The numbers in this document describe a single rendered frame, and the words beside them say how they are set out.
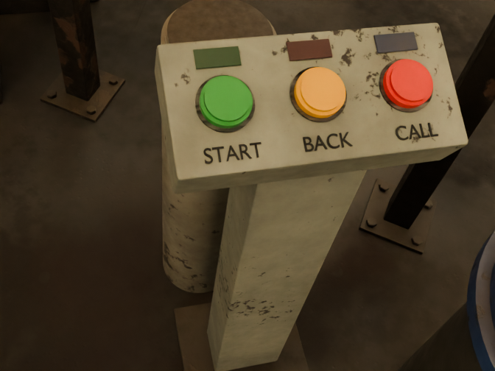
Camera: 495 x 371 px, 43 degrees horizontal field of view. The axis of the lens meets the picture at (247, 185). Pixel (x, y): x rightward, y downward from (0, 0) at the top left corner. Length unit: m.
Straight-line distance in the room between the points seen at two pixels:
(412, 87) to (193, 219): 0.41
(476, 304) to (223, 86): 0.34
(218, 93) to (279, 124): 0.05
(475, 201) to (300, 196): 0.76
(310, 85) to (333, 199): 0.13
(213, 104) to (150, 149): 0.74
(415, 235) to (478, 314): 0.52
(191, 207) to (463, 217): 0.60
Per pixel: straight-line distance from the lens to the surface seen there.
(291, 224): 0.59
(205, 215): 0.82
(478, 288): 0.67
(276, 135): 0.48
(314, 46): 0.51
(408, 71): 0.52
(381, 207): 1.18
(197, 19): 0.66
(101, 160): 1.19
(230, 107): 0.47
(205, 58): 0.49
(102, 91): 1.28
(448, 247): 1.20
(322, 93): 0.49
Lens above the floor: 0.96
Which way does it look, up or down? 56 degrees down
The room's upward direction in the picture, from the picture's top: 11 degrees clockwise
